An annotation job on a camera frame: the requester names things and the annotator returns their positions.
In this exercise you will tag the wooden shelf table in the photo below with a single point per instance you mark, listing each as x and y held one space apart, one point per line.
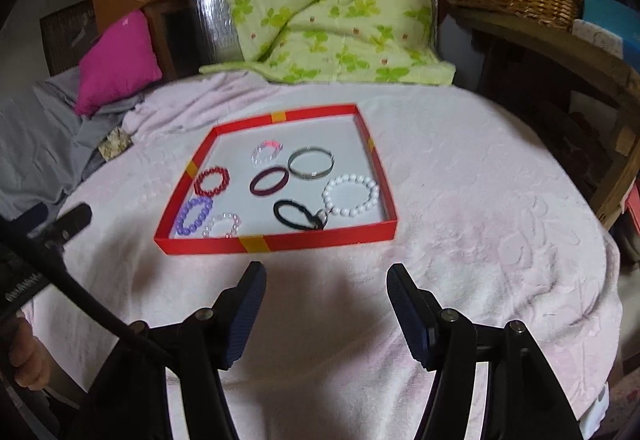
581 101

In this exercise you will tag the blue fashion box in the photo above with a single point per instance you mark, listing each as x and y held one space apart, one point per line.
615 17

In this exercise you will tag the light pink fleece blanket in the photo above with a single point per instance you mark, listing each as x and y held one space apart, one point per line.
488 221

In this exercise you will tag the magenta pillow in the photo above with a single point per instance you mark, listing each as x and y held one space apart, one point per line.
119 65

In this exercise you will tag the small patterned fabric pouch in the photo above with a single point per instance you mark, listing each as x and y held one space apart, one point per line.
116 143

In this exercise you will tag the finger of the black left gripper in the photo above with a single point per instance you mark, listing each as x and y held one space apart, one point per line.
65 227

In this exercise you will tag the dark maroon hair band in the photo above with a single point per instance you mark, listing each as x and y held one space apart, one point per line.
269 181

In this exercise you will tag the silver metal bangle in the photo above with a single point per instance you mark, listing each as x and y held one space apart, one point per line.
311 163

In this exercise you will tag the silver foil insulation sheet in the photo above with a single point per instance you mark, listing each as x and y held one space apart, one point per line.
215 32

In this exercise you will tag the red shallow tray box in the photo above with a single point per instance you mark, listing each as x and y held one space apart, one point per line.
212 212

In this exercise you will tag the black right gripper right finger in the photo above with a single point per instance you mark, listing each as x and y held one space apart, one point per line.
438 338

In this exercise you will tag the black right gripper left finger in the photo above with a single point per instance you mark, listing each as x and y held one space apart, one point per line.
222 330

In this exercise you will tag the person's left hand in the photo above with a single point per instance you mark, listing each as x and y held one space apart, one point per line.
28 357

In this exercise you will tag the grey bed sheet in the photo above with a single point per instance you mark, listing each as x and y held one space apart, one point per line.
47 150

